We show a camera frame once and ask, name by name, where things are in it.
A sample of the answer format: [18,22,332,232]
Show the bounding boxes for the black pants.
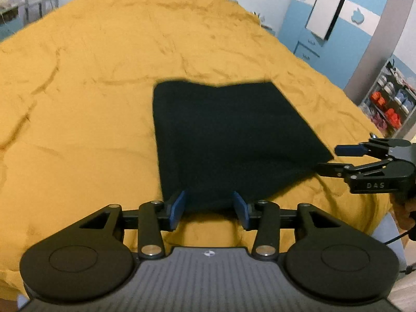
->
[153,80,333,215]

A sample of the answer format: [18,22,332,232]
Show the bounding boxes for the yellow bed cover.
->
[1,0,376,300]

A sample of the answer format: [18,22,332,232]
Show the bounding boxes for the blue nightstand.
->
[252,11,276,37]

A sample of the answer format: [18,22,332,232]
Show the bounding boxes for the shoe shelf rack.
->
[359,55,415,140]

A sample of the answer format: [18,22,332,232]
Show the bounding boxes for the wardrobe mirror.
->
[306,0,345,40]

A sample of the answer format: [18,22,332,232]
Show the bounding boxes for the blue wardrobe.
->
[278,0,388,89]

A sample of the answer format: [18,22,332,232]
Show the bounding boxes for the metal chair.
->
[23,0,59,25]

